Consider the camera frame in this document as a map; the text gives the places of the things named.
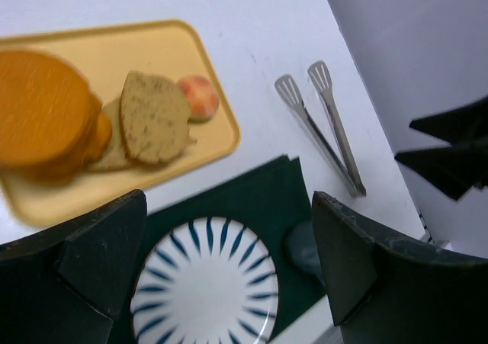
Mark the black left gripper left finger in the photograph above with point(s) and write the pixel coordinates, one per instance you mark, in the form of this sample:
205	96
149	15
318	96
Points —
68	283

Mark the round pink bun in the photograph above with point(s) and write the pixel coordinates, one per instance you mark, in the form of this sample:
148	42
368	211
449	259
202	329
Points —
202	97

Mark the seeded bread slice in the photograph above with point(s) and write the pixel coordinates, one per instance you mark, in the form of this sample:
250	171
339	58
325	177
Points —
154	116

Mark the dark green cloth placemat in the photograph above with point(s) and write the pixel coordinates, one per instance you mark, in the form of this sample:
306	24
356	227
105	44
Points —
269	200

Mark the grey ceramic mug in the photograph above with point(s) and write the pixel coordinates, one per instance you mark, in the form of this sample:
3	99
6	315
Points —
300	248

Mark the yellow plastic tray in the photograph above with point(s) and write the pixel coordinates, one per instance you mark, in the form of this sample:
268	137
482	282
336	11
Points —
105	55

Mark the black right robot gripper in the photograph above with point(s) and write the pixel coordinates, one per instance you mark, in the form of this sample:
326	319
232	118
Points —
461	165

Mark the metal serving tongs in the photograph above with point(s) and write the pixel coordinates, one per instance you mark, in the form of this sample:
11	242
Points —
342	161

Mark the white blue striped plate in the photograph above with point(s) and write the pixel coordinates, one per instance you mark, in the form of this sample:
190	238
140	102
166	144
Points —
210	280

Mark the orange bread loaf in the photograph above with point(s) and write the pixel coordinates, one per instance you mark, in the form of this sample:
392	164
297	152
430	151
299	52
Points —
52	125

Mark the bread slice on tray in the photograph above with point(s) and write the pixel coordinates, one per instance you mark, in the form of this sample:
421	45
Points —
114	157

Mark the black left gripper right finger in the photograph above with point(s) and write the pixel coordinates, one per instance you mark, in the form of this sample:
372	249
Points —
386	287

